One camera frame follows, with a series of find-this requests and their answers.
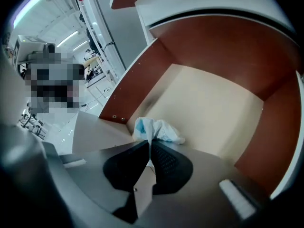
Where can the white-blue plastic bag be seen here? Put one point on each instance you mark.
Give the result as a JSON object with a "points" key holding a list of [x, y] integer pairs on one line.
{"points": [[161, 129]]}

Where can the wooden drawer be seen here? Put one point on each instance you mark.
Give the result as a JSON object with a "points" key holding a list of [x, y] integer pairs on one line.
{"points": [[209, 113]]}

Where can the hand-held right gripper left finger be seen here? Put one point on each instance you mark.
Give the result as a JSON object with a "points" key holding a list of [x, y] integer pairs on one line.
{"points": [[95, 174]]}

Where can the white cartoon print shirt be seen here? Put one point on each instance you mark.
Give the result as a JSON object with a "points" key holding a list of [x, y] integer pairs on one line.
{"points": [[12, 91]]}

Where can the white metal rack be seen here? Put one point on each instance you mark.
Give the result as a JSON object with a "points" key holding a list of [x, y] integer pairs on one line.
{"points": [[99, 39]]}

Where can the person's head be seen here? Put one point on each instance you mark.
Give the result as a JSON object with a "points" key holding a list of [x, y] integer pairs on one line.
{"points": [[54, 84]]}

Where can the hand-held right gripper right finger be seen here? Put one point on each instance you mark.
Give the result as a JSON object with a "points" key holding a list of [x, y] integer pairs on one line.
{"points": [[202, 179]]}

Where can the fluorescent ceiling light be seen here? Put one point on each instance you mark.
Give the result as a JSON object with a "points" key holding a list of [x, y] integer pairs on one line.
{"points": [[67, 38], [28, 8]]}

